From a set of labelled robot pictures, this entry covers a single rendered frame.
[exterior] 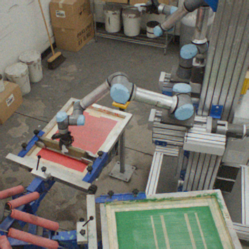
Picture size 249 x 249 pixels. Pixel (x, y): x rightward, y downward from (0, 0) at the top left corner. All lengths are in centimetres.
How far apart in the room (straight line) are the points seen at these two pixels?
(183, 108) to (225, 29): 52
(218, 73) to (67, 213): 193
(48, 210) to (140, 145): 130
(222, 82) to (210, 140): 39
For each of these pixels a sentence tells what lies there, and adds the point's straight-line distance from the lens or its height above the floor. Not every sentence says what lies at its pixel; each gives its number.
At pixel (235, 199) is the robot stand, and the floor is 21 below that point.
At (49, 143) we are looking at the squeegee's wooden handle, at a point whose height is 104.
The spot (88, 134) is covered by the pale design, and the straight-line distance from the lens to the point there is 272.
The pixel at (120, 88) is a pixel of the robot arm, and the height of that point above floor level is 162.
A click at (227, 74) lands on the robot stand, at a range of 241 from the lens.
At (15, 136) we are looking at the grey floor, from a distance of 429.
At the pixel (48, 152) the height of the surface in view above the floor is 95.
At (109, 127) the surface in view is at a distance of 277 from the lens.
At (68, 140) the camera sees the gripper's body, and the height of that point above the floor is 115.
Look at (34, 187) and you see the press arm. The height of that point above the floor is 104.
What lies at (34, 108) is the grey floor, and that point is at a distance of 465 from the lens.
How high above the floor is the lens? 282
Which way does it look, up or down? 45 degrees down
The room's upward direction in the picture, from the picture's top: 6 degrees counter-clockwise
